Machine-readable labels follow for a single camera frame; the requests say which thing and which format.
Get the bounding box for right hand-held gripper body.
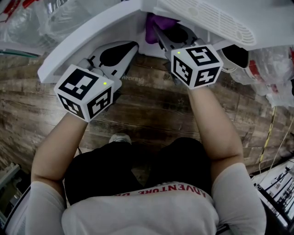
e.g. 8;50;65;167
170;45;224;90

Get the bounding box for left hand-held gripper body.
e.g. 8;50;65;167
53;58;123;123

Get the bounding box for purple cloth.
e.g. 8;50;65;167
144;12;181;45

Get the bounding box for person's left forearm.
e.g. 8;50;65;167
31;112;90;185

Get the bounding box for person's right forearm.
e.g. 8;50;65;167
187;86;244;162

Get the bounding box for white slotted drip tray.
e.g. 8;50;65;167
156;0;257;47

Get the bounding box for white bin black liner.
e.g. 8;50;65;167
219;44;250;71

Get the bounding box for person's white shoe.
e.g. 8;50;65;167
108;133;132;145

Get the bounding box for frosted glass door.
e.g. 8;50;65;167
0;49;39;58

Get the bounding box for person's black trousers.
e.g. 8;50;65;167
64;137;212;205

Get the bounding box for person's white printed shirt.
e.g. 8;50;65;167
6;162;267;235

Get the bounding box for yellow black striped cable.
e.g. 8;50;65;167
259;106;277;164

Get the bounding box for thin white cable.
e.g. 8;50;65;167
269;119;294;173

